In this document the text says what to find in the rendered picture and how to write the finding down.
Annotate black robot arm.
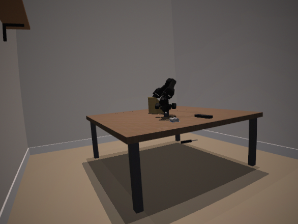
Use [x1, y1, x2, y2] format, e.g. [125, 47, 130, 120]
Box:
[152, 78, 176, 112]

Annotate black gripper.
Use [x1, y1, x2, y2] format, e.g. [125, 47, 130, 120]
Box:
[155, 100, 176, 110]

